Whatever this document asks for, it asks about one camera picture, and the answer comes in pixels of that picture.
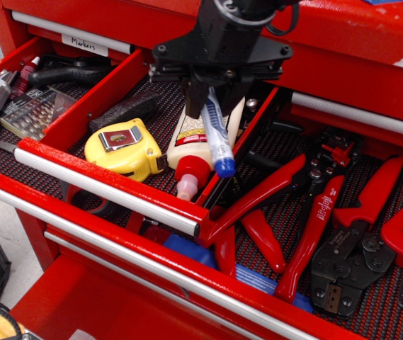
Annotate red open drawer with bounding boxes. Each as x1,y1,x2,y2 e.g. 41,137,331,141
0,36,280,250
0,106,403,340

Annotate red handled wire stripper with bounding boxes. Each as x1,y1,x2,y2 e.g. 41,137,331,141
203,127,364,303

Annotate red handled crimping tool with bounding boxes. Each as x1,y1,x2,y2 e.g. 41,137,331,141
310,157,403,319

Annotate red lower open drawer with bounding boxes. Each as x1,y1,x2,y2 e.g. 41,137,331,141
0,106,403,340

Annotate red tool chest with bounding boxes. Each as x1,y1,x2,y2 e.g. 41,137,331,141
0,0,403,340

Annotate drill bit set case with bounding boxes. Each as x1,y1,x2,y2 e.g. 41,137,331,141
0,86,76,140

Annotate black handled tool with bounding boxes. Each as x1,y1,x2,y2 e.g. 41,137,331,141
28,54,116,87

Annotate red handled pliers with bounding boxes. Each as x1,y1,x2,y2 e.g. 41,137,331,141
215,209,286,278

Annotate black foam block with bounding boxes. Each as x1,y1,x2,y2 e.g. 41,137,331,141
88,91,160,134

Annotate red threadlocker tube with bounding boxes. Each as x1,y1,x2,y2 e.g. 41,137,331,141
9,57,40,100

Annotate white markers label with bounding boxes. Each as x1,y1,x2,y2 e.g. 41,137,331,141
61,34,108,57

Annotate black red scissors handle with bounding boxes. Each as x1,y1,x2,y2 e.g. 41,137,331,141
59,180,113,217

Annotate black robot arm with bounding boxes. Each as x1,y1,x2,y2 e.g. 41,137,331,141
149,1,300,118

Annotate white glue bottle red cap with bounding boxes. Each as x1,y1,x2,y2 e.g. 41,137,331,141
166,110,236,201

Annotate black gold box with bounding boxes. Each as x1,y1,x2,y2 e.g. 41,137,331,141
203,153,259,210

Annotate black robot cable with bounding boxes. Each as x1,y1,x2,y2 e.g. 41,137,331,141
266,2,300,37

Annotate red upper open drawer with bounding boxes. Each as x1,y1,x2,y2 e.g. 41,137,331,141
0,36,280,250

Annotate yellow tape measure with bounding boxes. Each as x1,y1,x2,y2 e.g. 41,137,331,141
84,118,166,182

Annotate blue dry erase marker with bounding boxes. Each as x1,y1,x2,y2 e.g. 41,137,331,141
200,87,236,179

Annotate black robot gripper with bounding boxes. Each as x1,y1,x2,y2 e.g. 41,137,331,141
149,1,293,119

